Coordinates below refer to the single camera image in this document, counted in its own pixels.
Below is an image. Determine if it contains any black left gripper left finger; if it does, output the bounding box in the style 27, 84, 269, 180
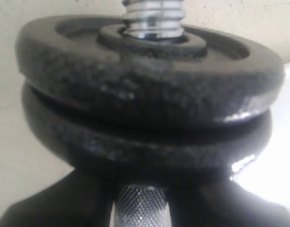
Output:
0, 170, 115, 227

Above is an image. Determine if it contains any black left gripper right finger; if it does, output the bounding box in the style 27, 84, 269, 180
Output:
168, 176, 290, 227

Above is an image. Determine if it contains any chrome dumbbell bar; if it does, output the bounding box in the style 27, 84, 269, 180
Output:
113, 0, 185, 227

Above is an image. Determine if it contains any black weight plate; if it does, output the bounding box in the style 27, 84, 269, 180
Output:
21, 83, 272, 187
15, 15, 284, 131

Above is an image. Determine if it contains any black weight plate on bar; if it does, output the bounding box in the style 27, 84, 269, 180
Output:
21, 83, 272, 187

